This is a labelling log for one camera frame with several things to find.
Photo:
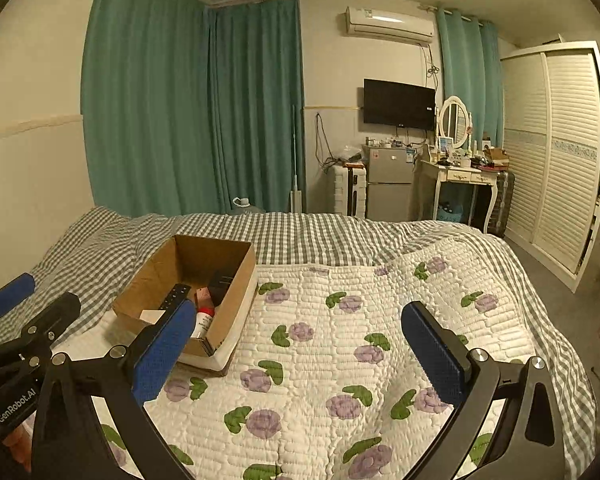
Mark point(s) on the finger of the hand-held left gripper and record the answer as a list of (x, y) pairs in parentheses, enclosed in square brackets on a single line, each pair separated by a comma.
[(12, 292), (55, 317)]

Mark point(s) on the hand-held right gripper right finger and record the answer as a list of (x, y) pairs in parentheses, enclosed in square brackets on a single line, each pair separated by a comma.
[(432, 355)]

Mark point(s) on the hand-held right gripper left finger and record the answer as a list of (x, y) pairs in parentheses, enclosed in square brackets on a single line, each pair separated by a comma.
[(162, 355)]

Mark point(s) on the red capped white bottle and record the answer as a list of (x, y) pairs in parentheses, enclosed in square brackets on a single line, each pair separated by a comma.
[(202, 322)]

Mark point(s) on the black remote control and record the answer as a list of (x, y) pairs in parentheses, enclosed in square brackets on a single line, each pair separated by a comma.
[(175, 296)]

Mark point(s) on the small pink object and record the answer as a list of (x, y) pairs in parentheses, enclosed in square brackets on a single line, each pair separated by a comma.
[(201, 295)]

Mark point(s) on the cardboard box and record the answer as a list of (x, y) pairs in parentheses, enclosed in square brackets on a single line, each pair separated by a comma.
[(232, 305)]

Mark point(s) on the small black box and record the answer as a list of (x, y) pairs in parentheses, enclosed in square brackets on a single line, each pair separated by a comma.
[(222, 285)]

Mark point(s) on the person's left hand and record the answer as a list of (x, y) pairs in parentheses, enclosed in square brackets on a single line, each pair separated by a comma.
[(16, 447)]

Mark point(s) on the floral quilted bed cover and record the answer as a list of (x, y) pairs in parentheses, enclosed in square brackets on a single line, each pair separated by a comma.
[(330, 360)]

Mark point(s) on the blue basket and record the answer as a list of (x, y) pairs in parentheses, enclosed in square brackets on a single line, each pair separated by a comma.
[(449, 213)]

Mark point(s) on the grey suitcase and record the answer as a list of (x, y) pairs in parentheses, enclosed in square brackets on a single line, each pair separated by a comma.
[(503, 205)]

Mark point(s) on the silver mini fridge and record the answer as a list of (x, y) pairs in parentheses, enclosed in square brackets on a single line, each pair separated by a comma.
[(387, 185)]

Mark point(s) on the white dressing table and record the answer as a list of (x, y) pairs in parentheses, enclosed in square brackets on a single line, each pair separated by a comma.
[(460, 175)]

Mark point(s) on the white suitcase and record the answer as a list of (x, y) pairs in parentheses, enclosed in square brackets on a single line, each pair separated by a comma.
[(349, 192)]

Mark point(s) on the white mop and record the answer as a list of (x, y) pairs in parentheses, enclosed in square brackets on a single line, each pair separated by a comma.
[(296, 200)]

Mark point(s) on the brown box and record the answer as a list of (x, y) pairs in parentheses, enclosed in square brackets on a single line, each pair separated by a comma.
[(496, 157)]

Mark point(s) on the clear plastic bag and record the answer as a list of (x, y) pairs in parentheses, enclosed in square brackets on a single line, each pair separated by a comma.
[(350, 153)]

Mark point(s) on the white louvred wardrobe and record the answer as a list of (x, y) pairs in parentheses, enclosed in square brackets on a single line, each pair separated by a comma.
[(555, 160)]

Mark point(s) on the oval white mirror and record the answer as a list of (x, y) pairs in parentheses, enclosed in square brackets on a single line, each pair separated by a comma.
[(454, 120)]

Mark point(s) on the green curtain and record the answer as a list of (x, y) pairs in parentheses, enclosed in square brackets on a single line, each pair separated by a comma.
[(145, 90), (257, 105)]

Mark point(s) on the light teal curtain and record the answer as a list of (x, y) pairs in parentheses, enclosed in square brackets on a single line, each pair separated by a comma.
[(467, 75)]

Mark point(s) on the white air conditioner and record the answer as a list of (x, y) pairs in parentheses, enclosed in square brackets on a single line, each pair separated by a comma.
[(390, 24)]

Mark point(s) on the small picture frame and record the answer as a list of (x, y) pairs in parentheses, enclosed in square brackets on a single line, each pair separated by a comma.
[(446, 144)]

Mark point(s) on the black wall television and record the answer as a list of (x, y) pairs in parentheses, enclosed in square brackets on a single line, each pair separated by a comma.
[(399, 104)]

